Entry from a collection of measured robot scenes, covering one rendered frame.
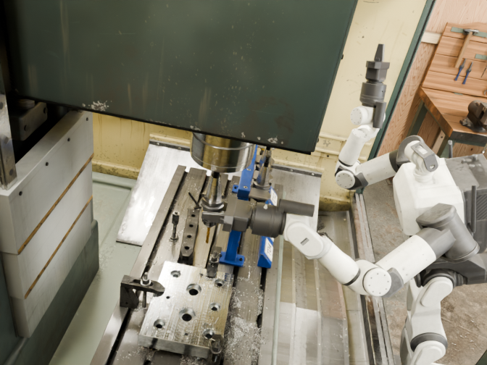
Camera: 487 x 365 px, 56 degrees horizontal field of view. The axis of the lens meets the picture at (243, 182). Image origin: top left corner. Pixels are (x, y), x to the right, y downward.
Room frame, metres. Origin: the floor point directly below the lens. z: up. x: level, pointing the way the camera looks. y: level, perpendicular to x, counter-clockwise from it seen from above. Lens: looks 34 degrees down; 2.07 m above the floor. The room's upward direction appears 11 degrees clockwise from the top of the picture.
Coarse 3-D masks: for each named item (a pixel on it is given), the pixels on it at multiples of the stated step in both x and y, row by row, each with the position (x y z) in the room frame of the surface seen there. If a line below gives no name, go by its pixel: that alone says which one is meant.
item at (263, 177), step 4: (264, 168) 1.26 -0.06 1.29; (268, 168) 1.27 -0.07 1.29; (260, 172) 1.27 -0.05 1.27; (264, 172) 1.26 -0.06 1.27; (268, 172) 1.27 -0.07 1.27; (260, 176) 1.26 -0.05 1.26; (264, 176) 1.26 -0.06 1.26; (268, 176) 1.27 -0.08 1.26; (256, 180) 1.27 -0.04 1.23; (260, 180) 1.26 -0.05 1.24; (264, 180) 1.26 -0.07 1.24; (268, 180) 1.27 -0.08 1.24; (260, 184) 1.25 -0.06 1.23; (264, 184) 1.25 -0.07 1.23; (268, 184) 1.27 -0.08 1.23
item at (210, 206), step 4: (204, 192) 0.99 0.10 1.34; (204, 196) 0.98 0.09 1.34; (224, 196) 1.00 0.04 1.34; (204, 200) 0.96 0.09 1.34; (208, 200) 0.96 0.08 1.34; (220, 200) 0.97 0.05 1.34; (224, 200) 0.98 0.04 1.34; (204, 204) 0.96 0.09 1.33; (208, 204) 0.95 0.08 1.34; (212, 204) 0.95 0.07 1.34; (216, 204) 0.95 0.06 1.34; (220, 204) 0.96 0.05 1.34; (204, 208) 0.96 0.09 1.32; (208, 208) 0.95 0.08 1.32; (212, 208) 0.95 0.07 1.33; (216, 208) 0.96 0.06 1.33; (220, 208) 0.96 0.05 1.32
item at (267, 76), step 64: (64, 0) 0.86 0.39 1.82; (128, 0) 0.86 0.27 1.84; (192, 0) 0.86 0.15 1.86; (256, 0) 0.86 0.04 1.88; (320, 0) 0.86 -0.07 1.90; (64, 64) 0.86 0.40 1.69; (128, 64) 0.86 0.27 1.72; (192, 64) 0.86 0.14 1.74; (256, 64) 0.86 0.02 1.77; (320, 64) 0.86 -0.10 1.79; (192, 128) 0.86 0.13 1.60; (256, 128) 0.86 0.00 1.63; (320, 128) 0.86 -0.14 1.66
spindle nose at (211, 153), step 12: (192, 132) 0.95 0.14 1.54; (192, 144) 0.94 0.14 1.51; (204, 144) 0.91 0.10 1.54; (216, 144) 0.90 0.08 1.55; (228, 144) 0.90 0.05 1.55; (240, 144) 0.92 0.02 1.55; (252, 144) 0.95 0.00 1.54; (192, 156) 0.94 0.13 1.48; (204, 156) 0.91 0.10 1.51; (216, 156) 0.90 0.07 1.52; (228, 156) 0.91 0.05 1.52; (240, 156) 0.92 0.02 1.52; (252, 156) 0.96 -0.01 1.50; (204, 168) 0.91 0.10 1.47; (216, 168) 0.90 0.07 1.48; (228, 168) 0.91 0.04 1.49; (240, 168) 0.93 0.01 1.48
